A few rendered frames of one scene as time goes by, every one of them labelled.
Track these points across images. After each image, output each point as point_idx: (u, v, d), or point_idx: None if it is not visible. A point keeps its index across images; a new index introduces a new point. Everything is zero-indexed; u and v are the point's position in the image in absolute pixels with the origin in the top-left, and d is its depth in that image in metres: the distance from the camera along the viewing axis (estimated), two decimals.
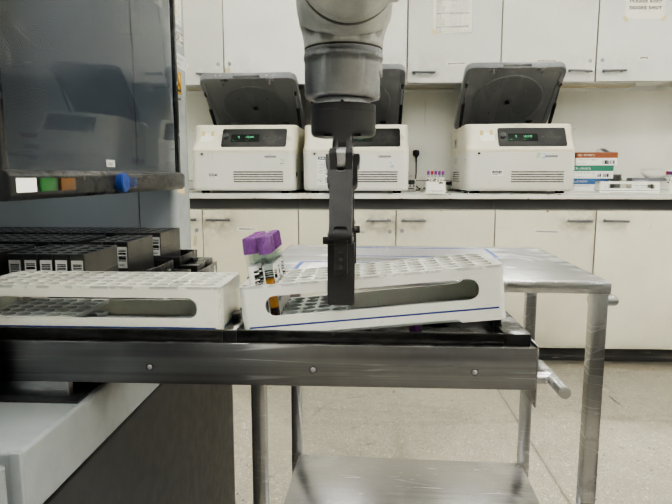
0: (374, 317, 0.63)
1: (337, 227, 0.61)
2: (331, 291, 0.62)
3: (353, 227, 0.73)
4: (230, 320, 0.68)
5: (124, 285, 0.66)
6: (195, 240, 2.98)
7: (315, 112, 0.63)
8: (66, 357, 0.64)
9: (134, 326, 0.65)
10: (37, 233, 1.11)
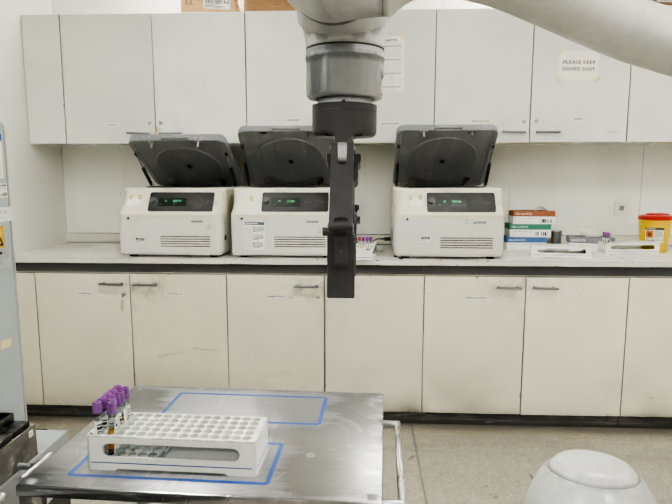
0: (171, 465, 0.96)
1: (337, 218, 0.60)
2: (330, 284, 0.61)
3: (353, 219, 0.74)
4: None
5: None
6: (122, 305, 2.95)
7: (316, 112, 0.63)
8: None
9: None
10: None
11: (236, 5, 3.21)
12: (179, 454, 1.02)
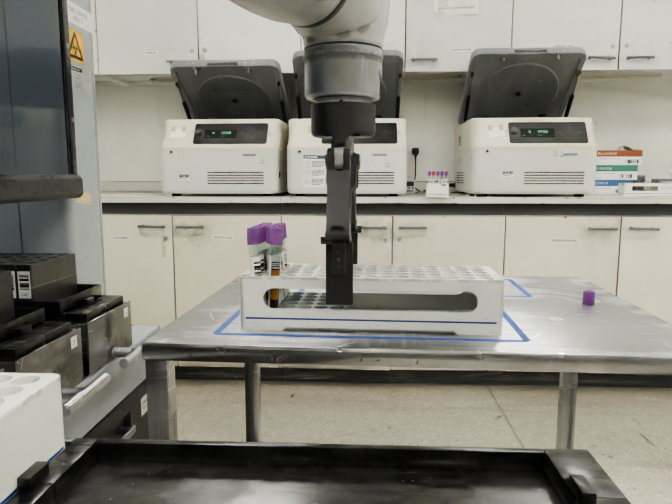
0: (370, 320, 0.63)
1: (335, 227, 0.61)
2: (329, 291, 0.62)
3: (354, 227, 0.73)
4: (10, 494, 0.32)
5: None
6: (164, 250, 2.62)
7: (314, 112, 0.64)
8: None
9: None
10: None
11: None
12: None
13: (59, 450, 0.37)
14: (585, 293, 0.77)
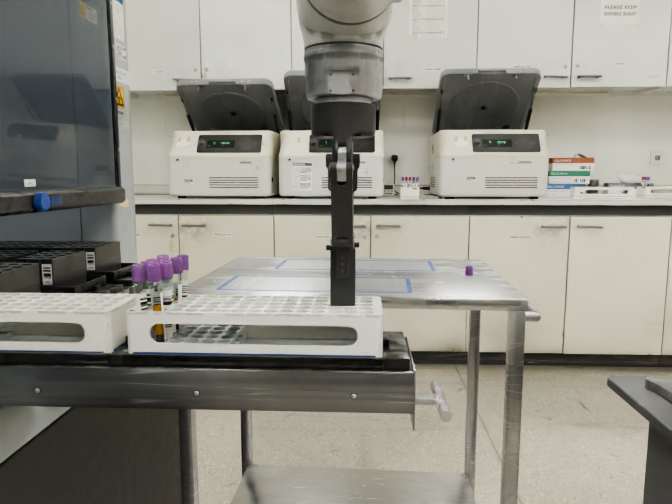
0: (254, 354, 0.65)
1: None
2: (351, 291, 0.69)
3: None
4: (123, 342, 0.69)
5: (16, 309, 0.67)
6: (171, 246, 2.99)
7: None
8: None
9: (24, 350, 0.66)
10: None
11: None
12: None
13: None
14: (466, 267, 1.14)
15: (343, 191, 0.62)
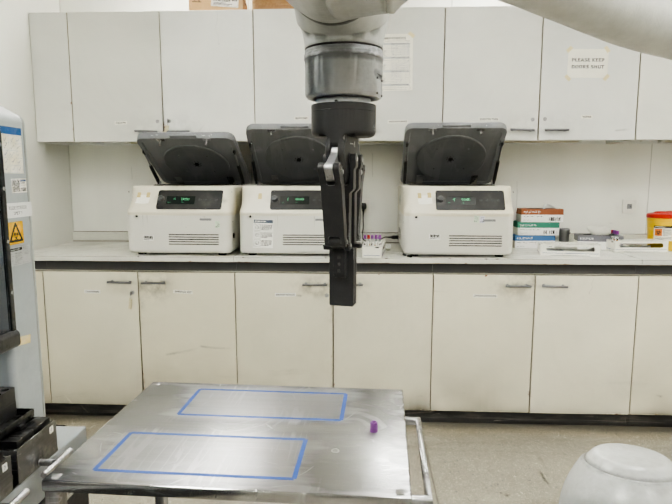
0: None
1: (335, 236, 0.66)
2: (332, 293, 0.68)
3: (353, 239, 0.68)
4: None
5: None
6: (130, 303, 2.94)
7: (312, 113, 0.64)
8: None
9: None
10: None
11: (244, 3, 3.20)
12: None
13: None
14: (370, 423, 1.09)
15: None
